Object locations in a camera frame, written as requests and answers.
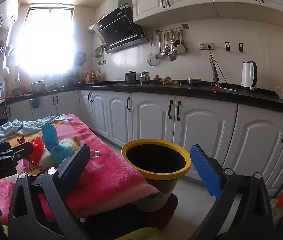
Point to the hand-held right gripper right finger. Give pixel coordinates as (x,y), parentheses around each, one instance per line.
(206,172)

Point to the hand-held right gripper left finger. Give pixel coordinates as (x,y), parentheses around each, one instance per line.
(76,165)

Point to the red plastic wrapper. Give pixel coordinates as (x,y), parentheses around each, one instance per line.
(37,147)

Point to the orange snack wrapper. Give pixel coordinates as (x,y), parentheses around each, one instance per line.
(94,153)

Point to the pale green knitted item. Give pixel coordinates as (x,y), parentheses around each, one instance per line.
(67,145)

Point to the blue knitted item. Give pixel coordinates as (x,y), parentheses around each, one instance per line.
(49,135)

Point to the yellow rimmed white bin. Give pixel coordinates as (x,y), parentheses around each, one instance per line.
(161,190)

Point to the yellow red snack wrapper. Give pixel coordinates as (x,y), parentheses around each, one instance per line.
(32,168)

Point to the light blue cloth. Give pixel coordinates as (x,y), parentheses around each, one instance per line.
(24,127)

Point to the pink printed blanket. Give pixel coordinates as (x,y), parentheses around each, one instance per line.
(111,170)

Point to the blue hanging basket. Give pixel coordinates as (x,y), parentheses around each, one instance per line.
(34,103)

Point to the white base cabinet unit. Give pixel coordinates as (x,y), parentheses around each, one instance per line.
(206,120)

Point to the steel cooking pot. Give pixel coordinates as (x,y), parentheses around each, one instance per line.
(38,87)

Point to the dark cloth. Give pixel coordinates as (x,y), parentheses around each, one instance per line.
(116,222)

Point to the red ornament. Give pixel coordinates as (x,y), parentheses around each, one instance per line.
(214,90)

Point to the group of condiment bottles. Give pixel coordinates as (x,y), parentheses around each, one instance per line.
(92,77)

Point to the steel bowl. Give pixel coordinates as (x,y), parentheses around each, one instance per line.
(194,81)

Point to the brown dried food pile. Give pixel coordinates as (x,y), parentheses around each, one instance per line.
(166,80)

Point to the dark green pot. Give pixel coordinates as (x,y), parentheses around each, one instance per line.
(130,78)

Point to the white electric kettle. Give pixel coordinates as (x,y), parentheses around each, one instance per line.
(247,76)

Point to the smartphone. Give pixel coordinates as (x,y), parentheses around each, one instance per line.
(212,66)

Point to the steel teapot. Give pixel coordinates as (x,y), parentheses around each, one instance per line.
(144,78)

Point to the bright window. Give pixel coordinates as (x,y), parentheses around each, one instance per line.
(49,37)

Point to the large steel ladle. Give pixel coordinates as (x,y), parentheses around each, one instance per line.
(172,55)

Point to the green spatula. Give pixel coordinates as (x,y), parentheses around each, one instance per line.
(181,48)

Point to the small steel ladle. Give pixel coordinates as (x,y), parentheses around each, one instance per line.
(159,54)

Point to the black range hood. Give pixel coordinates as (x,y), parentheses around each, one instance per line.
(119,30)

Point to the white wall socket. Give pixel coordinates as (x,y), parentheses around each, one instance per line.
(206,46)

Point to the utensil rail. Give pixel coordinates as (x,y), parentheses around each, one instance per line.
(171,29)

